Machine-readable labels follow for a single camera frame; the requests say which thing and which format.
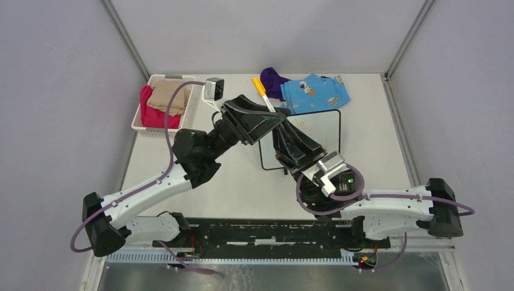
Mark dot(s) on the pink cloth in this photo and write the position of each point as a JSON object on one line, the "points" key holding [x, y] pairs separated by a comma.
{"points": [[150, 117]]}

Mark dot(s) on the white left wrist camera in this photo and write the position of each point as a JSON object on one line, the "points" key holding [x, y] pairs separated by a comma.
{"points": [[212, 92]]}

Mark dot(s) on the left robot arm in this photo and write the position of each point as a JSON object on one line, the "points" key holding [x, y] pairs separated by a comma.
{"points": [[114, 221]]}

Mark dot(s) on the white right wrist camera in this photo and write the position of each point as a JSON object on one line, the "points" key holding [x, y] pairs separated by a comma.
{"points": [[321, 173]]}

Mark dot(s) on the white marker pen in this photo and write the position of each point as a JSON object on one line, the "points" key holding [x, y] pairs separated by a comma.
{"points": [[268, 104]]}

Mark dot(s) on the purple cloth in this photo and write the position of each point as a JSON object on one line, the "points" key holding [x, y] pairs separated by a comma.
{"points": [[272, 83]]}

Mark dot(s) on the white whiteboard black frame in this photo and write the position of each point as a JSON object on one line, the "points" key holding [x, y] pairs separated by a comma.
{"points": [[323, 127]]}

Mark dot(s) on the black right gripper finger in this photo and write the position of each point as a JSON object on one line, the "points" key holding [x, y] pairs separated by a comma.
{"points": [[277, 139], [292, 135]]}

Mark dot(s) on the beige folded cloth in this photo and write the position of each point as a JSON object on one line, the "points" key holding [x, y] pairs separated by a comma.
{"points": [[162, 93]]}

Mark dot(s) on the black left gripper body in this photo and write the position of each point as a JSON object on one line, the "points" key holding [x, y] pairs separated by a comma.
{"points": [[228, 117]]}

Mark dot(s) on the blue patterned cloth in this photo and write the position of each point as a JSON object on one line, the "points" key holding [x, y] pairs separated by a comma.
{"points": [[314, 94]]}

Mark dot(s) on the yellow marker cap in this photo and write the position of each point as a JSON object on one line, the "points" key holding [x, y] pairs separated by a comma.
{"points": [[259, 86]]}

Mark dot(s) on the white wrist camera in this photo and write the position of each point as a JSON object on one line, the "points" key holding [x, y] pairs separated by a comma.
{"points": [[212, 92], [321, 173]]}

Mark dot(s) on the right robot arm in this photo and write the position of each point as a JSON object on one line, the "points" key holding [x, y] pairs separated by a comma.
{"points": [[431, 207]]}

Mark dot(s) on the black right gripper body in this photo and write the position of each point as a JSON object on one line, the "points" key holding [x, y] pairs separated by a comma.
{"points": [[296, 170]]}

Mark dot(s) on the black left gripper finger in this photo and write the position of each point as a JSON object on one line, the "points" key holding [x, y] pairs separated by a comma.
{"points": [[250, 132], [243, 109]]}

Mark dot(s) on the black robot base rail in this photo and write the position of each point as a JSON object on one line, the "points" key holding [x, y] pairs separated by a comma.
{"points": [[277, 240]]}

